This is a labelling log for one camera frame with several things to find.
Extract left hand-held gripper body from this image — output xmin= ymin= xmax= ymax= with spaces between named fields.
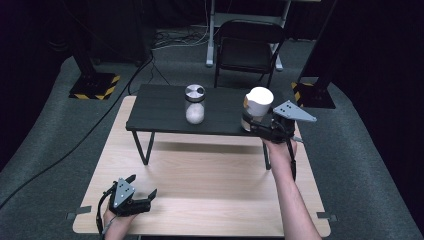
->
xmin=107 ymin=178 xmax=153 ymax=218

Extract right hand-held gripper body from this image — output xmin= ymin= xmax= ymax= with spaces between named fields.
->
xmin=265 ymin=99 xmax=318 ymax=145

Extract jar with white lid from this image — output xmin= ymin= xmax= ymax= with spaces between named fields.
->
xmin=240 ymin=86 xmax=275 ymax=132

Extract black raised shelf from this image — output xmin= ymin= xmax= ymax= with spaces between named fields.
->
xmin=125 ymin=83 xmax=298 ymax=172

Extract person's right hand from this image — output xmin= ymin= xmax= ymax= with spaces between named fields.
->
xmin=262 ymin=131 xmax=299 ymax=162

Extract person's left hand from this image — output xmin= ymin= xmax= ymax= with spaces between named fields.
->
xmin=103 ymin=208 xmax=138 ymax=240

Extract grey floor tape strip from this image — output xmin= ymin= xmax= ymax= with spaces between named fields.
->
xmin=65 ymin=205 xmax=93 ymax=221
xmin=315 ymin=211 xmax=338 ymax=223

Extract black stand with striped base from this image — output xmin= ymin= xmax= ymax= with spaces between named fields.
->
xmin=68 ymin=33 xmax=121 ymax=101
xmin=290 ymin=0 xmax=338 ymax=110

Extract black folding chair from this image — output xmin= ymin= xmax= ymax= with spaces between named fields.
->
xmin=214 ymin=19 xmax=287 ymax=89

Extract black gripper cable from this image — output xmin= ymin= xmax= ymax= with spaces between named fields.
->
xmin=95 ymin=189 xmax=117 ymax=237
xmin=285 ymin=139 xmax=298 ymax=183

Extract long black floor cable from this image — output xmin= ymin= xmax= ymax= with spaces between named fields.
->
xmin=0 ymin=49 xmax=156 ymax=209

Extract white desk frame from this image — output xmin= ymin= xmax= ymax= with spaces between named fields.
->
xmin=205 ymin=0 xmax=293 ymax=72

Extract bundle of floor cables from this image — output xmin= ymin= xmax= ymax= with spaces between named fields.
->
xmin=152 ymin=23 xmax=214 ymax=52

